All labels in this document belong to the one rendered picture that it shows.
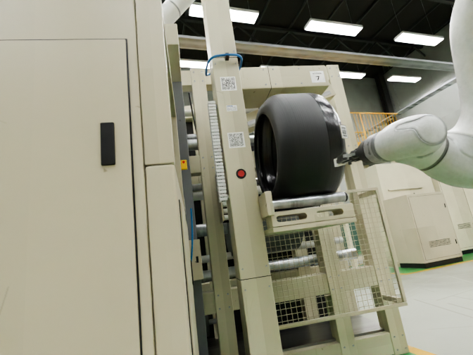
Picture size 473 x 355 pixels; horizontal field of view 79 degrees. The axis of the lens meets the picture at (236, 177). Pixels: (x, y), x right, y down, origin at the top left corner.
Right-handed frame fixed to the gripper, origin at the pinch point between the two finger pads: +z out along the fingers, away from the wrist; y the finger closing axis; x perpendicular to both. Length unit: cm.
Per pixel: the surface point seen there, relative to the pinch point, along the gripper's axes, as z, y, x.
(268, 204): 13.3, 25.5, 12.8
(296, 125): 9.5, 10.9, -17.5
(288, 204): 17.1, 16.1, 13.7
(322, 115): 10.4, -1.3, -20.9
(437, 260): 338, -345, 139
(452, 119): 856, -1006, -236
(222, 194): 27, 42, 6
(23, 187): -48, 81, 6
